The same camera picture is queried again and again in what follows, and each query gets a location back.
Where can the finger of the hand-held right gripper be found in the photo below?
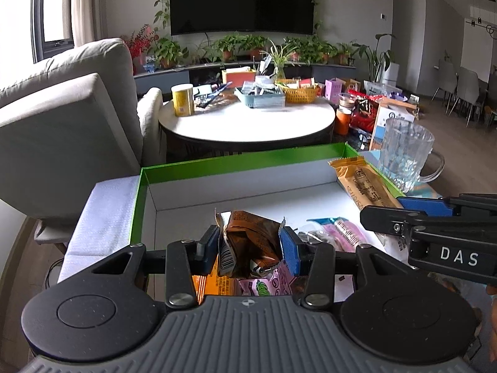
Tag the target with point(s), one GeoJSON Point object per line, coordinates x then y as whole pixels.
{"type": "Point", "coordinates": [384, 219]}
{"type": "Point", "coordinates": [423, 206]}

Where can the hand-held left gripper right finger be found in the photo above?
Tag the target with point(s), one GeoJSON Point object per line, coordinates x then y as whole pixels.
{"type": "Point", "coordinates": [293, 250]}

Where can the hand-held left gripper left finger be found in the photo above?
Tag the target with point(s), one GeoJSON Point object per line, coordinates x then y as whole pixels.
{"type": "Point", "coordinates": [207, 248]}

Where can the orange bread packet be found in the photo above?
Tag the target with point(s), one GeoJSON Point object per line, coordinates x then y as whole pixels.
{"type": "Point", "coordinates": [217, 285]}

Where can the pink striped candy packet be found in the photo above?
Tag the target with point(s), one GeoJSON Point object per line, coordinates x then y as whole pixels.
{"type": "Point", "coordinates": [345, 233]}

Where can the brown foil packet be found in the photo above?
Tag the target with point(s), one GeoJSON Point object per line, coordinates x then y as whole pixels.
{"type": "Point", "coordinates": [248, 241]}

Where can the pink packet with green print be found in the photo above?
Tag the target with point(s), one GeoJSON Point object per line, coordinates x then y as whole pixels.
{"type": "Point", "coordinates": [268, 285]}

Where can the tan biscuit packet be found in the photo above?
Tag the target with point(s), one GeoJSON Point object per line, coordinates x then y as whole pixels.
{"type": "Point", "coordinates": [361, 182]}

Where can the green cardboard box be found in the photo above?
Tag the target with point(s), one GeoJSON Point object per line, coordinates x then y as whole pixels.
{"type": "Point", "coordinates": [233, 198]}

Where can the glass mug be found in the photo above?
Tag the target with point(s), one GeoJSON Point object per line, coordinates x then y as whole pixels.
{"type": "Point", "coordinates": [403, 151]}

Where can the white blue carton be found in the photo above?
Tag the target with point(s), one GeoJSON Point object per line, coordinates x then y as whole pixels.
{"type": "Point", "coordinates": [388, 118]}

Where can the orange jar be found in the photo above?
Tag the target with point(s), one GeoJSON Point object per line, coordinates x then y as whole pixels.
{"type": "Point", "coordinates": [343, 122]}

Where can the red snack bag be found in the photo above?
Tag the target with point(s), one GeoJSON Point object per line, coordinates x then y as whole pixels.
{"type": "Point", "coordinates": [363, 114]}

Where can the purple bag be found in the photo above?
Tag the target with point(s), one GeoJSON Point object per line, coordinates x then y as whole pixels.
{"type": "Point", "coordinates": [398, 96]}

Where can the clear plastic cup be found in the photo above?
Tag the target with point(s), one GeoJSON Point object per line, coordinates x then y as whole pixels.
{"type": "Point", "coordinates": [346, 101]}

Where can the white paper bag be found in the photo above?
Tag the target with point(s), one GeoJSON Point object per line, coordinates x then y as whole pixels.
{"type": "Point", "coordinates": [374, 87]}

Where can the grey dining chair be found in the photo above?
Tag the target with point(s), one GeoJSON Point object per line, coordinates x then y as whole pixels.
{"type": "Point", "coordinates": [468, 85]}
{"type": "Point", "coordinates": [446, 77]}

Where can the round white table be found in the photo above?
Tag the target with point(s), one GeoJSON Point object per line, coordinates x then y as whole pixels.
{"type": "Point", "coordinates": [252, 124]}

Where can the white air purifier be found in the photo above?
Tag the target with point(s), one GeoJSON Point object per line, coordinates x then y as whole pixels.
{"type": "Point", "coordinates": [391, 74]}

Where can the pink gift box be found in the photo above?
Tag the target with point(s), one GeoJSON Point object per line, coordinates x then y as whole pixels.
{"type": "Point", "coordinates": [334, 91]}

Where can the brown paper bag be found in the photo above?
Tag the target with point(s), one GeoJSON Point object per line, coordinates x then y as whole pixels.
{"type": "Point", "coordinates": [351, 85]}

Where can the yellow can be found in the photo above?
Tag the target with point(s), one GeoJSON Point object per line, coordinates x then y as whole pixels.
{"type": "Point", "coordinates": [183, 101]}

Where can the orange woven basket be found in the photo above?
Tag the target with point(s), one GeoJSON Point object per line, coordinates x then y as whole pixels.
{"type": "Point", "coordinates": [301, 94]}

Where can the bundle of dark pens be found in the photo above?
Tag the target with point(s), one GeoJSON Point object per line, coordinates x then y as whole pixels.
{"type": "Point", "coordinates": [211, 95]}

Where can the blue plastic basket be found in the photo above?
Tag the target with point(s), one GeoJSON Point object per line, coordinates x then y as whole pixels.
{"type": "Point", "coordinates": [260, 99]}

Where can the tall leafy floor plant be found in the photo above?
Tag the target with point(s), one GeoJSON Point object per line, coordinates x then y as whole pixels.
{"type": "Point", "coordinates": [365, 50]}

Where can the orange tissue box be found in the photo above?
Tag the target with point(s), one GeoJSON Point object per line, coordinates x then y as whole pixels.
{"type": "Point", "coordinates": [237, 78]}

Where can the dark television cabinet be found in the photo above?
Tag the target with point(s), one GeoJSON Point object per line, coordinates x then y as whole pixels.
{"type": "Point", "coordinates": [174, 75]}

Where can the grey armchair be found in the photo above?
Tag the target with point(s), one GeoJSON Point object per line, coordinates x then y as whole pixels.
{"type": "Point", "coordinates": [58, 132]}

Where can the blue white porcelain vase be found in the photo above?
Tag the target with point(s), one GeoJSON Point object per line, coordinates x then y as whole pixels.
{"type": "Point", "coordinates": [150, 65]}

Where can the spider plant in vase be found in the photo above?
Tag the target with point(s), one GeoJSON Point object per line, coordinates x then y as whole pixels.
{"type": "Point", "coordinates": [281, 56]}

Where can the row of potted green plants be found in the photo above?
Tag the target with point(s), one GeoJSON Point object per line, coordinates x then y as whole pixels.
{"type": "Point", "coordinates": [167, 50]}

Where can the red flower bouquet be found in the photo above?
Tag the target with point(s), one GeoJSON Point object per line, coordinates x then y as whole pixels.
{"type": "Point", "coordinates": [138, 44]}

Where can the black television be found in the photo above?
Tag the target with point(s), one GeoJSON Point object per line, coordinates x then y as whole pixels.
{"type": "Point", "coordinates": [240, 0]}

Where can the beige curtain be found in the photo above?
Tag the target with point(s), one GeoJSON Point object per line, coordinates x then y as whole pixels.
{"type": "Point", "coordinates": [89, 4]}

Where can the narrow black framed window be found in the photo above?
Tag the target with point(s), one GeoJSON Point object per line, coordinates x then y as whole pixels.
{"type": "Point", "coordinates": [54, 7]}

